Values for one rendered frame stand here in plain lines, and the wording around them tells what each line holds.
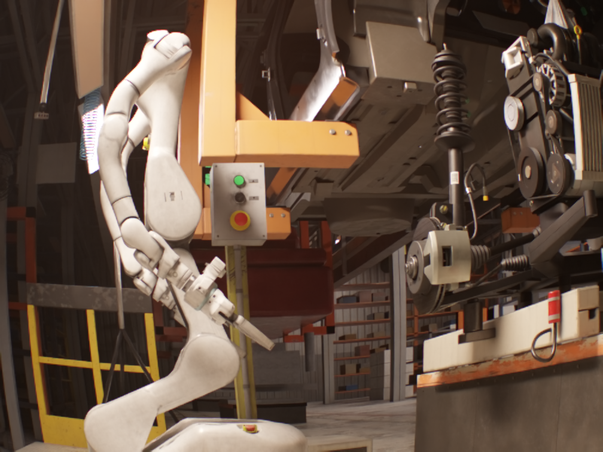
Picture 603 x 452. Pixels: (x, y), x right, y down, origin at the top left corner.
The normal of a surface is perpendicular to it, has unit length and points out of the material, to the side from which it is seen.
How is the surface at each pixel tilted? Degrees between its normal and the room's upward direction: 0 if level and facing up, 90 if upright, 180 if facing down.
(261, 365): 90
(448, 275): 108
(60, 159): 90
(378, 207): 102
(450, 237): 71
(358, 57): 90
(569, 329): 90
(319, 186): 171
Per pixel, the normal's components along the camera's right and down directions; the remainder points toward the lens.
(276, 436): 0.61, -0.73
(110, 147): 0.18, 0.01
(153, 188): -0.05, -0.20
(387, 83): 0.05, 0.97
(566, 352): -0.98, 0.00
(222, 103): 0.18, -0.23
